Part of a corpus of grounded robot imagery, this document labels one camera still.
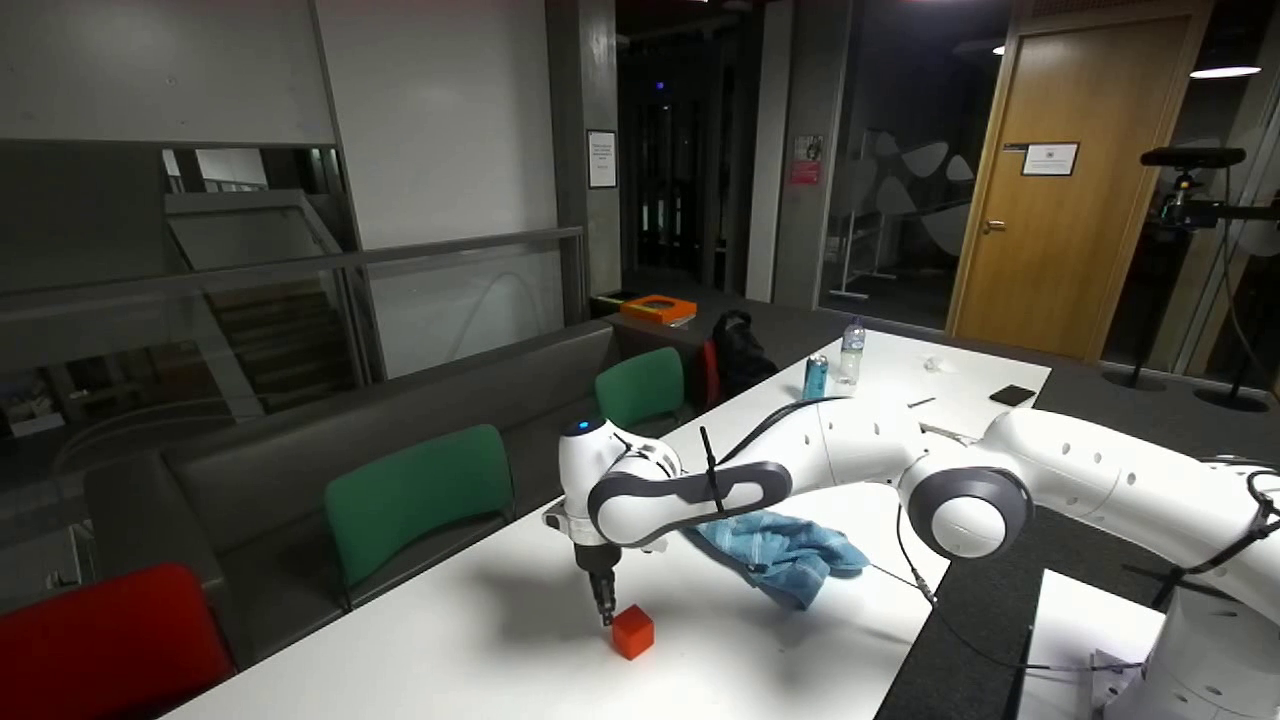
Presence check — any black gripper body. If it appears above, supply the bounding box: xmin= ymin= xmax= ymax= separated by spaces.
xmin=567 ymin=542 xmax=625 ymax=580

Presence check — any orange block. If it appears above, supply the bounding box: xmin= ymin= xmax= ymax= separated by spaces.
xmin=608 ymin=605 xmax=660 ymax=663

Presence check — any blue checked cloth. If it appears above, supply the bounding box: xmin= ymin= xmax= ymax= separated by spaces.
xmin=684 ymin=512 xmax=873 ymax=618

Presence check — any green chair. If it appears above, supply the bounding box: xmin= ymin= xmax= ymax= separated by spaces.
xmin=593 ymin=346 xmax=693 ymax=438
xmin=321 ymin=420 xmax=520 ymax=600

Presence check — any black bag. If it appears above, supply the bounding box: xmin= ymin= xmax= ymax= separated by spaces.
xmin=709 ymin=305 xmax=784 ymax=405

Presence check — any clear water bottle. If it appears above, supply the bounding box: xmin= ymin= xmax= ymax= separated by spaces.
xmin=831 ymin=320 xmax=873 ymax=397

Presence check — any white notice on pillar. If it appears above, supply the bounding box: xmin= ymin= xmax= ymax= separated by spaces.
xmin=584 ymin=127 xmax=625 ymax=191

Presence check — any wooden door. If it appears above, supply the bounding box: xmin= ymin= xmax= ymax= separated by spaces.
xmin=948 ymin=0 xmax=1219 ymax=363

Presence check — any white door sign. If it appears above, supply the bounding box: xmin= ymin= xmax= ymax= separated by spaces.
xmin=1019 ymin=137 xmax=1086 ymax=179

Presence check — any black camera tripod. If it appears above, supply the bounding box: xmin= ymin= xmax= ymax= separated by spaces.
xmin=1134 ymin=142 xmax=1280 ymax=417

